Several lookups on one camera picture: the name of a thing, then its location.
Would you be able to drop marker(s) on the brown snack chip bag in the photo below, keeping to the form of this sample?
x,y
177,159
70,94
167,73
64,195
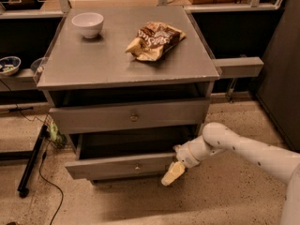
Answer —
x,y
153,40

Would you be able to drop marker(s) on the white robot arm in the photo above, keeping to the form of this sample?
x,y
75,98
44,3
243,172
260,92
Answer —
x,y
283,164

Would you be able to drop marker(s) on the green item in wire basket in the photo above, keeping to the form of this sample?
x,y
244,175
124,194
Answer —
x,y
58,140

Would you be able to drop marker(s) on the grey drawer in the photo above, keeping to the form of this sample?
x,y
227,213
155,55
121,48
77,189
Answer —
x,y
111,154
126,177
147,114

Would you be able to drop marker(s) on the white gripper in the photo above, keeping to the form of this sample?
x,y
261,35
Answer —
x,y
185,157

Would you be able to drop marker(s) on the black table leg bar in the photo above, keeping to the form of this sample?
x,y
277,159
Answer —
x,y
22,189

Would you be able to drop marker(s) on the clear glass bowl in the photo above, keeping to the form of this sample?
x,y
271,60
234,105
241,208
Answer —
x,y
39,64

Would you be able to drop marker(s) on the grey bottom drawer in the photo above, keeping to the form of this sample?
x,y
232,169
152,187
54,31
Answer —
x,y
126,177

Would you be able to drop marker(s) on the blue patterned bowl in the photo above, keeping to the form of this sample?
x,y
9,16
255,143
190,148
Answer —
x,y
9,65

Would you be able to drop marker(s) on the grey side shelf right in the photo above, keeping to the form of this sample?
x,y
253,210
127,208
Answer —
x,y
241,67

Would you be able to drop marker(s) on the grey drawer cabinet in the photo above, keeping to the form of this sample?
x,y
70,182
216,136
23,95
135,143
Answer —
x,y
98,71

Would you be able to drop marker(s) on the white ceramic bowl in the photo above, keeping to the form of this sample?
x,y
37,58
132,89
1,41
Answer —
x,y
88,24

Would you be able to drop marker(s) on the grey side shelf left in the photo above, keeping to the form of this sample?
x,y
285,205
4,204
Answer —
x,y
20,81

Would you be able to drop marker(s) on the grey top drawer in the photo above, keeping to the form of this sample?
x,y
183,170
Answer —
x,y
147,114

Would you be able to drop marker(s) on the grey side shelf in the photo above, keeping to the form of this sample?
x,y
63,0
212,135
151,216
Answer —
x,y
20,81
241,67

